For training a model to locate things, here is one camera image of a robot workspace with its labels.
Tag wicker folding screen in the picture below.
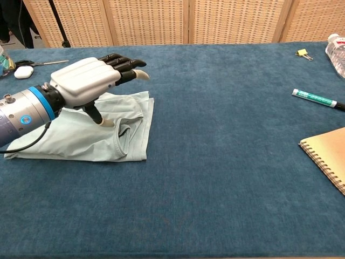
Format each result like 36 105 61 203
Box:
23 0 345 49

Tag blue fabric table cover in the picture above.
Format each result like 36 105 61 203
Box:
0 40 345 259

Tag brown spiral notebook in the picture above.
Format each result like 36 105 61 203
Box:
298 127 345 196

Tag light green t-shirt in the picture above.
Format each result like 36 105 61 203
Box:
4 91 155 162

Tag green white marker pen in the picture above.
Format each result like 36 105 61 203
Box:
292 88 345 111

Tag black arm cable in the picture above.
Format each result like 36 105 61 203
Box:
0 121 52 154

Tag clear plastic jar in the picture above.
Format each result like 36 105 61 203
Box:
0 44 16 79

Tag yellow binder clip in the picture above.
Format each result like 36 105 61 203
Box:
295 49 314 62

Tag white earbuds case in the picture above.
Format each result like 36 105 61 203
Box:
13 66 35 79

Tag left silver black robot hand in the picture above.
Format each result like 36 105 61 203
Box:
50 53 150 127

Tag black tripod stand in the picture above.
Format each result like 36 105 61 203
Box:
47 0 71 49

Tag clear plastic water bottle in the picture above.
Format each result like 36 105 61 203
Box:
325 33 345 79

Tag black handled scissors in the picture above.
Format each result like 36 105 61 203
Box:
15 59 70 67

